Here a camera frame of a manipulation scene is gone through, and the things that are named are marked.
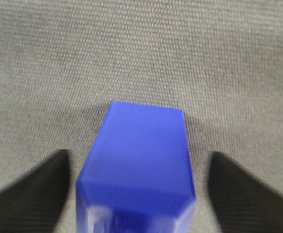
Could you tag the small blue plastic box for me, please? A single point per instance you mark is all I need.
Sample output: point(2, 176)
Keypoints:
point(137, 177)

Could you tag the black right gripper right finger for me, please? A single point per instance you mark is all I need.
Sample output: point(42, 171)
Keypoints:
point(241, 202)

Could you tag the black conveyor belt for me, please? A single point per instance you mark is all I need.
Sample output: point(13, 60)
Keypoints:
point(62, 62)

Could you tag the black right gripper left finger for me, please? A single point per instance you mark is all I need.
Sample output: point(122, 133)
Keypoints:
point(34, 203)

